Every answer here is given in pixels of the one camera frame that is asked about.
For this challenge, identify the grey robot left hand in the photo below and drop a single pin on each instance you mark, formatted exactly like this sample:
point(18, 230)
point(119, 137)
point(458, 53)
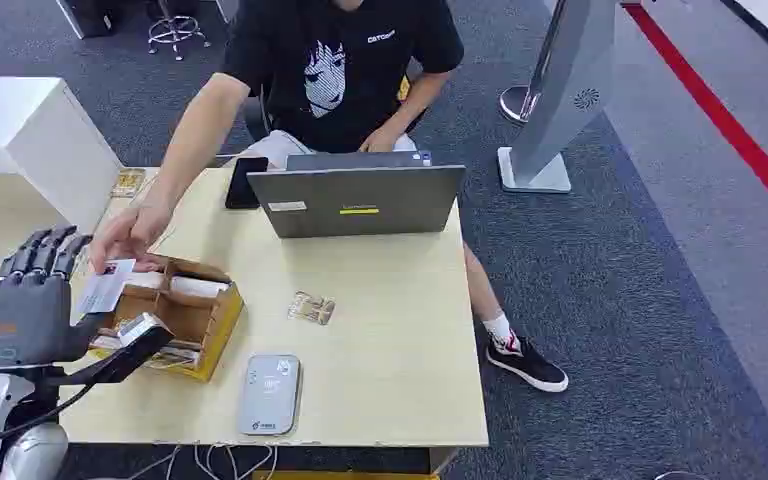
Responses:
point(26, 318)

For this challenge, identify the person's right hand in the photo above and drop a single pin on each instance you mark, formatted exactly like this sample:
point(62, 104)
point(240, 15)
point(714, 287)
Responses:
point(129, 232)

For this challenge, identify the person's left hand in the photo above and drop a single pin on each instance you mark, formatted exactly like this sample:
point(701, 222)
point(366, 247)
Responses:
point(378, 140)

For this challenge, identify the white printed card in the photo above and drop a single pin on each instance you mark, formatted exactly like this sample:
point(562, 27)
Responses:
point(104, 288)

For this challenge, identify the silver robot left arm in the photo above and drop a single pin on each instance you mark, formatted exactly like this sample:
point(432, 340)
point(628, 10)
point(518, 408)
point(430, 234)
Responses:
point(33, 457)

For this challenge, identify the clear card sleeve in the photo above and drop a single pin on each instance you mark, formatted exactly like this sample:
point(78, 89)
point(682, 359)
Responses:
point(311, 309)
point(127, 183)

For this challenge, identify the grey laptop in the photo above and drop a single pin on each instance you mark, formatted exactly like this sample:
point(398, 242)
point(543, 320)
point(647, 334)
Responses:
point(357, 202)

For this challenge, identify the person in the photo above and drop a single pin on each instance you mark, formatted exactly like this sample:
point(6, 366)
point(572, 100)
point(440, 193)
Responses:
point(351, 73)

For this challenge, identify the white card stack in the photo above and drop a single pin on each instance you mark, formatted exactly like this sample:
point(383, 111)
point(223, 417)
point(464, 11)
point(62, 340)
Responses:
point(185, 286)

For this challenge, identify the grey white card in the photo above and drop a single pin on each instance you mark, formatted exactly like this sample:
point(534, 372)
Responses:
point(137, 326)

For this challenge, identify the pale side table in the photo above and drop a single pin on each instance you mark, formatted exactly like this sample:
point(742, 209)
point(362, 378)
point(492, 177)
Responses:
point(0, 225)

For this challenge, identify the wooden card box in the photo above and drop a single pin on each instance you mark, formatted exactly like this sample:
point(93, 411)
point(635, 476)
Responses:
point(205, 324)

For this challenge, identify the black smartphone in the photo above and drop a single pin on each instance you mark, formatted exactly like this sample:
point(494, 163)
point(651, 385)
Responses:
point(245, 182)

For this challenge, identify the mixed card stack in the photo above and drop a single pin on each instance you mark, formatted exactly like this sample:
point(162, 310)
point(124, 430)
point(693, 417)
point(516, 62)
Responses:
point(172, 356)

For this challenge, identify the white cabinet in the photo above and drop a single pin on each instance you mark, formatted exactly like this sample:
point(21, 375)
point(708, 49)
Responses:
point(20, 126)

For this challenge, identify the grey kiosk stand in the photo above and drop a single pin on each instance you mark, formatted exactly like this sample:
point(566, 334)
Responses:
point(563, 99)

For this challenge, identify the pale wooden desk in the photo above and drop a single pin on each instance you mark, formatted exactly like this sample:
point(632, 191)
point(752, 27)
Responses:
point(371, 344)

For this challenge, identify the chrome stool base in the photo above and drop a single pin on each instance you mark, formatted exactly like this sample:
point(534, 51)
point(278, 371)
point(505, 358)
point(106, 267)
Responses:
point(175, 32)

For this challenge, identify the grey card reader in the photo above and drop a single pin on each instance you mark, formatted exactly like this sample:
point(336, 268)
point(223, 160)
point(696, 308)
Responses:
point(269, 395)

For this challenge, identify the dark cabinet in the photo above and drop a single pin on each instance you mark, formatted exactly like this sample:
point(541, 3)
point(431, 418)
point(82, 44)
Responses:
point(89, 14)

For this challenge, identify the white sock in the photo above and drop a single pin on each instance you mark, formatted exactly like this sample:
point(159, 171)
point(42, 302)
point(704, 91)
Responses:
point(498, 328)

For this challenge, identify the black white shoe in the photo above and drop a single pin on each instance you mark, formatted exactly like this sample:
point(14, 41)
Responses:
point(530, 368)

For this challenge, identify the red floor tape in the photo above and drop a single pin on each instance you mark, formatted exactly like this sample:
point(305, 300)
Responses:
point(722, 119)

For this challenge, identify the chrome round post base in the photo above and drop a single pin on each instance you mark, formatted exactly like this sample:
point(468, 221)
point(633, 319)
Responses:
point(515, 104)

